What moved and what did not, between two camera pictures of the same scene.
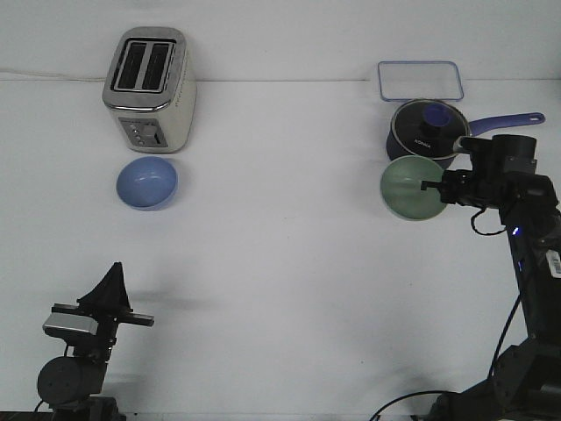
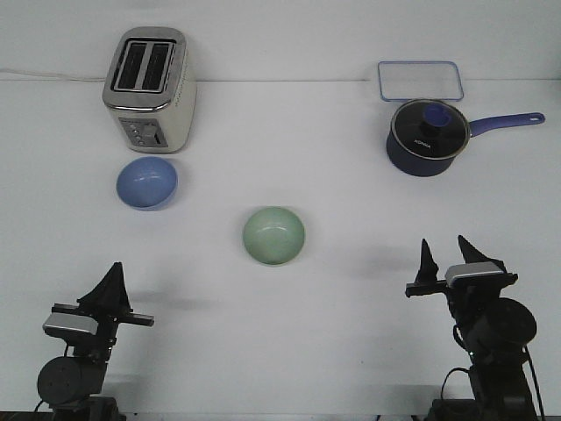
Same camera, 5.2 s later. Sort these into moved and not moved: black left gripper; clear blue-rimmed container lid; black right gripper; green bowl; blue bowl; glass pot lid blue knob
Moved: green bowl; black right gripper
Not moved: blue bowl; clear blue-rimmed container lid; glass pot lid blue knob; black left gripper
